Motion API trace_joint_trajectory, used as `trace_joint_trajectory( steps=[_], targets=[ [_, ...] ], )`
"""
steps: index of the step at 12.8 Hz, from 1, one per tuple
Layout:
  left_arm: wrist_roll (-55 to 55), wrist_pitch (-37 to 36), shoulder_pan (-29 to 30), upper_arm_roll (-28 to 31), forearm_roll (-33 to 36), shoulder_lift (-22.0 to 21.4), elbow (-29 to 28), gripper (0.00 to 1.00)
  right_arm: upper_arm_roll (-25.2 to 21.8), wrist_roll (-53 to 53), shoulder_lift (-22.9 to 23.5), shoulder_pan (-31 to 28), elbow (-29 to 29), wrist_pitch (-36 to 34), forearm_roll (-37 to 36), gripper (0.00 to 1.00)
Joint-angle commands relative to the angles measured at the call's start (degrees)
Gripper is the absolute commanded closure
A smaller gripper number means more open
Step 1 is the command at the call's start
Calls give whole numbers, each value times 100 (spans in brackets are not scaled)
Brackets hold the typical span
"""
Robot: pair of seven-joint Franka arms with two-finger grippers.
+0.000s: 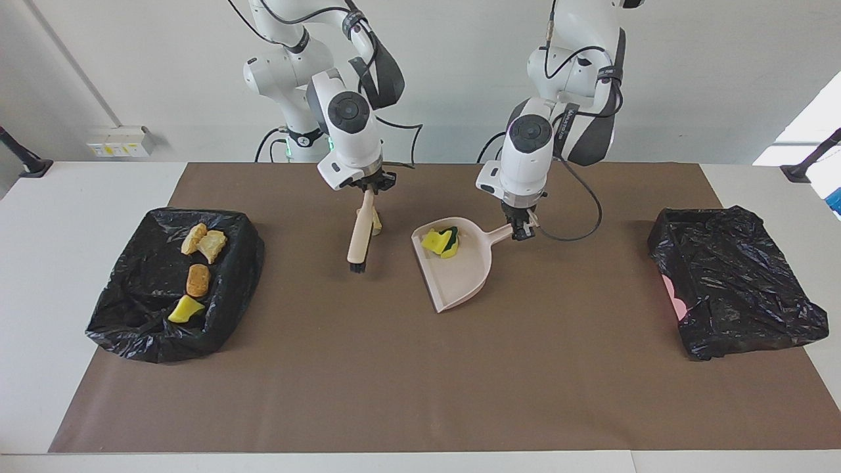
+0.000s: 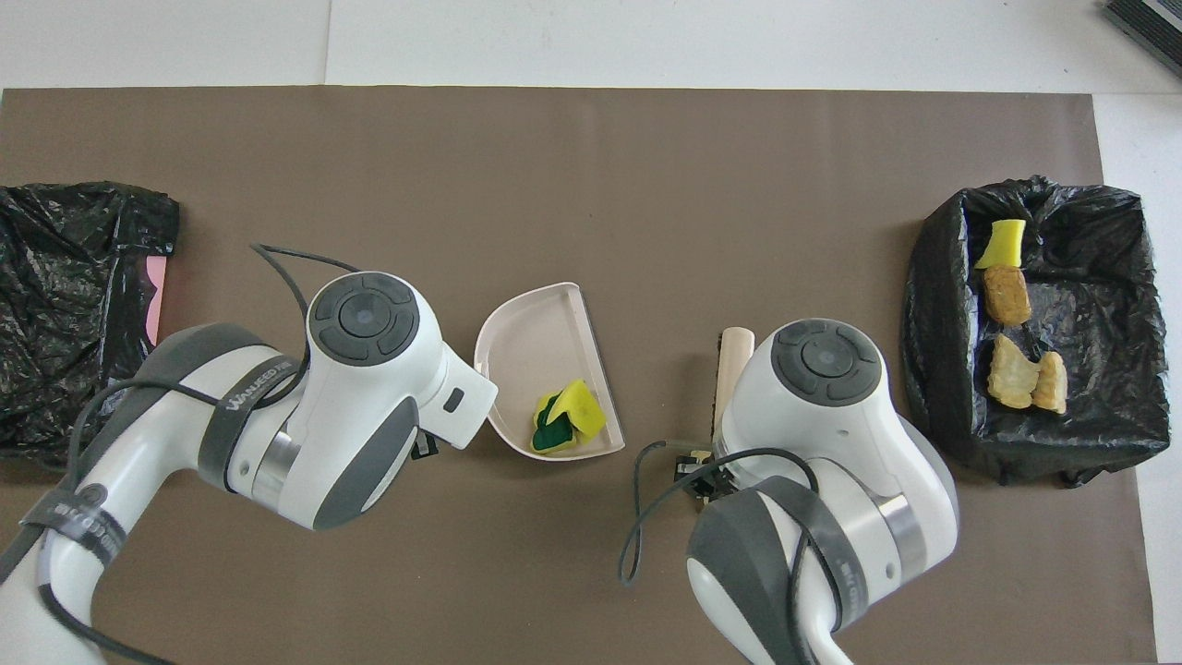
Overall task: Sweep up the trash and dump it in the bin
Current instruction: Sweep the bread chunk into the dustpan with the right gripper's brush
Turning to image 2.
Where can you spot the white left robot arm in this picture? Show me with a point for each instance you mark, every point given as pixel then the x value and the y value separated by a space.
pixel 360 369

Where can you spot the beige hand brush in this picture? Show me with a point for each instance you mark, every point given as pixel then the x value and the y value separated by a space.
pixel 736 360

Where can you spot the pink bin with black bag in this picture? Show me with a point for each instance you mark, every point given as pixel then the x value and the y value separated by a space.
pixel 55 277

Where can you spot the brown table mat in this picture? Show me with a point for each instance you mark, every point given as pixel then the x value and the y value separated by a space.
pixel 646 139

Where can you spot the black bag-lined bin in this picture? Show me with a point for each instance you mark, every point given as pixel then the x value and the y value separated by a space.
pixel 1099 323

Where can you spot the black ribbed device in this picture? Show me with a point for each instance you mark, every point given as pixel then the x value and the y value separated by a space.
pixel 1150 23

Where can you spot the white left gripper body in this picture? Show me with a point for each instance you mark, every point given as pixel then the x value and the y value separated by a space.
pixel 462 397

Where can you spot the beige plastic dustpan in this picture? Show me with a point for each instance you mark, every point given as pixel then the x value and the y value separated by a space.
pixel 531 351

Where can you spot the brown toy bread loaf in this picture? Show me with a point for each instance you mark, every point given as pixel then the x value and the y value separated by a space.
pixel 1007 294

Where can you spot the toy croissant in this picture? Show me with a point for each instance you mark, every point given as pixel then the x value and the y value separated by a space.
pixel 1013 369
pixel 1051 380

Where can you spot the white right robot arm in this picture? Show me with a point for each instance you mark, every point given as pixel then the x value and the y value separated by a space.
pixel 831 416

